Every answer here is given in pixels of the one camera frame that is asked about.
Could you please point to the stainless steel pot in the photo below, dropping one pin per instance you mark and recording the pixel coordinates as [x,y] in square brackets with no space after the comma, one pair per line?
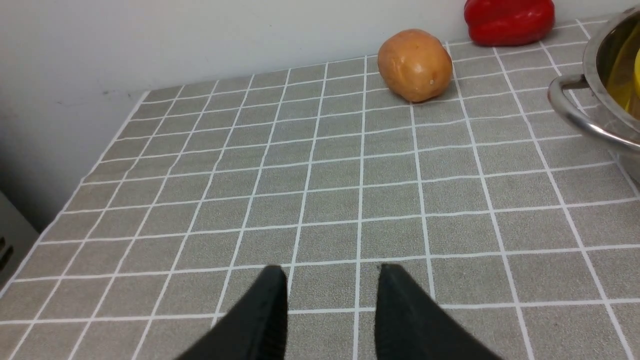
[610,125]

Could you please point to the brown potato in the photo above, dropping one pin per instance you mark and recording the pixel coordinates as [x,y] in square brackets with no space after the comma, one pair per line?
[415,65]

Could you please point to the yellow bamboo steamer basket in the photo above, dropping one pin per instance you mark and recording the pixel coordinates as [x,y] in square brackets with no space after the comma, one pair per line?
[623,82]

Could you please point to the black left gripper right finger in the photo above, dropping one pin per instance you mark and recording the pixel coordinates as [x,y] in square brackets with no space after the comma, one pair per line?
[409,325]

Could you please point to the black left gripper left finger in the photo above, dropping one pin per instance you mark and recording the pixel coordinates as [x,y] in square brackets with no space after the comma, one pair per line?
[255,328]

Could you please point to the red bell pepper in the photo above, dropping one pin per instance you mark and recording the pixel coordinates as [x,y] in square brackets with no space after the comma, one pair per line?
[508,23]

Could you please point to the grey checkered tablecloth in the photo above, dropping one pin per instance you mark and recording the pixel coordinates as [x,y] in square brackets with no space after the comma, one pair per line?
[526,232]

